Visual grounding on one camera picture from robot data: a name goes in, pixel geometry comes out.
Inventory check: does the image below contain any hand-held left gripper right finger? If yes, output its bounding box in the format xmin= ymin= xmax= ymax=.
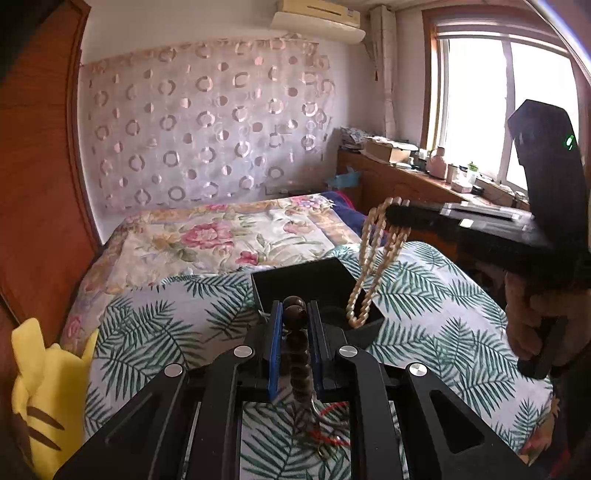
xmin=308 ymin=301 xmax=548 ymax=480

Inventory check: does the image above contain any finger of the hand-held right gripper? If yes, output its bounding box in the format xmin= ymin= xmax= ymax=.
xmin=385 ymin=202 xmax=445 ymax=232

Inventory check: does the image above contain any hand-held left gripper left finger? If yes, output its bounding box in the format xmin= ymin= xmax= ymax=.
xmin=54 ymin=301 xmax=284 ymax=480

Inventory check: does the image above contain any dark wooden bead bracelet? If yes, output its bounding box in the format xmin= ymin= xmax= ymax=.
xmin=280 ymin=296 xmax=354 ymax=460

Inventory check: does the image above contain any cream pearl necklace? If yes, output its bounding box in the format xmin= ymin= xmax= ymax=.
xmin=346 ymin=196 xmax=411 ymax=329

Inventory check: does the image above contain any black jewelry box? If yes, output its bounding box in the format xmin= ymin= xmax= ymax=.
xmin=250 ymin=258 xmax=385 ymax=352

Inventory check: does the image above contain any person's right hand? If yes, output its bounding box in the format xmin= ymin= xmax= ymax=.
xmin=503 ymin=270 xmax=573 ymax=371

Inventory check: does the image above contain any wooden side cabinet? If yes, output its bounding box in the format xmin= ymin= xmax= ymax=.
xmin=337 ymin=147 xmax=532 ymax=224

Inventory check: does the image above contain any pink jar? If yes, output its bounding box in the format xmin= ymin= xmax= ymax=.
xmin=427 ymin=146 xmax=448 ymax=177

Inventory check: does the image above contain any dark blue blanket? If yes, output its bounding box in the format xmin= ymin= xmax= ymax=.
xmin=322 ymin=191 xmax=371 ymax=232

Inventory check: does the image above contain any cardboard box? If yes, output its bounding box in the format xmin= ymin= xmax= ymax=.
xmin=364 ymin=138 xmax=413 ymax=165

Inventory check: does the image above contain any blue plastic bag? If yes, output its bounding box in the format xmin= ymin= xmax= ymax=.
xmin=325 ymin=168 xmax=363 ymax=188

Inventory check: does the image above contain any leaf-print bed sheet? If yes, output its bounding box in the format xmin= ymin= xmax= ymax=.
xmin=83 ymin=240 xmax=555 ymax=480

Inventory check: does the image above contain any wooden-framed window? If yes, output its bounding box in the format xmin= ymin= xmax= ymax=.
xmin=422 ymin=7 xmax=586 ymax=195

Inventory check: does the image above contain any floral blanket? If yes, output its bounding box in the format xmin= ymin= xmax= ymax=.
xmin=60 ymin=194 xmax=366 ymax=354

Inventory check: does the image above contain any pale bunched curtain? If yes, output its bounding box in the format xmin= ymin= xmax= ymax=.
xmin=368 ymin=4 xmax=400 ymax=145

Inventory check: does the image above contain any white air conditioner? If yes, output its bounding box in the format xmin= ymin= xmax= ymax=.
xmin=270 ymin=0 xmax=367 ymax=45

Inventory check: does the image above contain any yellow plush toy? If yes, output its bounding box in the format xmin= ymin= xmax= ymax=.
xmin=11 ymin=318 xmax=100 ymax=479

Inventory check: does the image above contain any wooden wardrobe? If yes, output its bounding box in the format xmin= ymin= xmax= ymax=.
xmin=0 ymin=0 xmax=103 ymax=384

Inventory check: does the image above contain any circle-patterned wall cloth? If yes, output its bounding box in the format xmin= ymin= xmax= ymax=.
xmin=78 ymin=37 xmax=336 ymax=214

